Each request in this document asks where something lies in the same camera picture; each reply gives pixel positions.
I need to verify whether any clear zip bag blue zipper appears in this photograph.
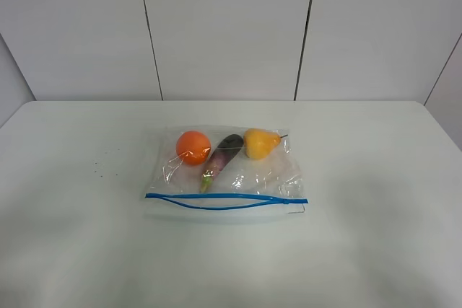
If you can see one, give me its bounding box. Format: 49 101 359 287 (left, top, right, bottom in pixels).
143 125 309 214

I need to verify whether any purple eggplant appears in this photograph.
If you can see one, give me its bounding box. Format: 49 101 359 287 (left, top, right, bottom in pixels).
200 134 244 193

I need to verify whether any yellow pear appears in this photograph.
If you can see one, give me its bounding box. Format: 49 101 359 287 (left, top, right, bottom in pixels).
243 128 287 160

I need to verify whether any orange fruit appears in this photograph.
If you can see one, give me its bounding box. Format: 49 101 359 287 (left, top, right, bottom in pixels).
175 131 211 166

